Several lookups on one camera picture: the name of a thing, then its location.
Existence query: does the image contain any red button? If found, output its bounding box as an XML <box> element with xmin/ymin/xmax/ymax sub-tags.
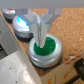
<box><xmin>1</xmin><ymin>8</ymin><xmax>18</xmax><ymax>24</ymax></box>

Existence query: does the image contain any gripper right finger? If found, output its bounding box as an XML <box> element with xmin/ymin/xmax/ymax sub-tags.
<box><xmin>39</xmin><ymin>8</ymin><xmax>63</xmax><ymax>49</ymax></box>

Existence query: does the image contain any green button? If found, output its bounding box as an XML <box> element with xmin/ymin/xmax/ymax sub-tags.
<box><xmin>27</xmin><ymin>33</ymin><xmax>64</xmax><ymax>70</ymax></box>

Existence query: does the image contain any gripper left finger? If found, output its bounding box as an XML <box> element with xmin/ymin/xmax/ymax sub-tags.
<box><xmin>15</xmin><ymin>8</ymin><xmax>42</xmax><ymax>49</ymax></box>

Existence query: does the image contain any blue button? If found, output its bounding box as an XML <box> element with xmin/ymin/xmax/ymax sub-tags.
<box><xmin>12</xmin><ymin>14</ymin><xmax>36</xmax><ymax>42</ymax></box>

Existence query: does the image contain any wooden drawer box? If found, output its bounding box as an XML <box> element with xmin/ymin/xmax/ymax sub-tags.
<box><xmin>0</xmin><ymin>8</ymin><xmax>84</xmax><ymax>84</ymax></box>

